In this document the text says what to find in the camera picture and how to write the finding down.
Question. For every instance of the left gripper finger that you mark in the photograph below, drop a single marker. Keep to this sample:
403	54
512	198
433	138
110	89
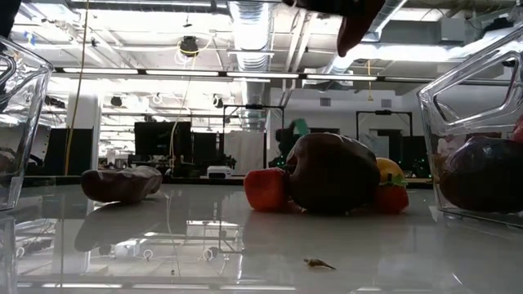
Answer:
7	14

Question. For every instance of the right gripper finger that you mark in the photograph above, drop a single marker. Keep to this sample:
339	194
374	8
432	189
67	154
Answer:
323	5

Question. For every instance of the dark maroon round fruit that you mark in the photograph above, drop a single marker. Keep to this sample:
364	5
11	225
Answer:
333	175

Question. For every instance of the orange-red carrot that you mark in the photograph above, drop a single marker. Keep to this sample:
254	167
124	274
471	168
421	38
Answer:
265	190

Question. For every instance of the purple sweet potato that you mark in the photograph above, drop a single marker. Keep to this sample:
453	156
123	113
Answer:
122	183

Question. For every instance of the dark purple onion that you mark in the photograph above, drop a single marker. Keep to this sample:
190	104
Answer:
482	179

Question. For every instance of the overhead light bar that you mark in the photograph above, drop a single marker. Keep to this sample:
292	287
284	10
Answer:
261	75

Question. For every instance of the clear plastic basket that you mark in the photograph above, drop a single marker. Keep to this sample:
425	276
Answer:
24	122
449	216

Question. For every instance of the person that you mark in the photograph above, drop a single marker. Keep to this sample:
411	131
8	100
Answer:
300	127

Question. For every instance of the orange fruit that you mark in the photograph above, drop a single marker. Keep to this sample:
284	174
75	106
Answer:
388	168

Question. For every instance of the black cabinet with green lights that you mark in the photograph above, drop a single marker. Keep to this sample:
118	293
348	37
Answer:
414	157

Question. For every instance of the white box device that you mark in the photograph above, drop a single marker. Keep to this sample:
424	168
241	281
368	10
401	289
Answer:
219	172

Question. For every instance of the black monitor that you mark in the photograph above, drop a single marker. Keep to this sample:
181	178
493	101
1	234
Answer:
159	141

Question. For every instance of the small red green-topped fruit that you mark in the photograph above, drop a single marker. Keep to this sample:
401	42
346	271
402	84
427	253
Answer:
392	200

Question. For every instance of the small brown stem scrap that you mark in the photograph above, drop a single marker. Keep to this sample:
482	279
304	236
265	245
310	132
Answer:
316	264

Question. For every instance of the silver ventilation duct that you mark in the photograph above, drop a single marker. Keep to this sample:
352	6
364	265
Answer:
250	32
392	16

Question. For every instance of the black frame stand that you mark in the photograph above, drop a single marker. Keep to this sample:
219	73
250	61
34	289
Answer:
384	112
253	106

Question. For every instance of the black overhead camera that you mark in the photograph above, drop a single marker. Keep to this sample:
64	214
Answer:
189	45

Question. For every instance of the black table frame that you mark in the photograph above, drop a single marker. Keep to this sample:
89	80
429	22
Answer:
49	179

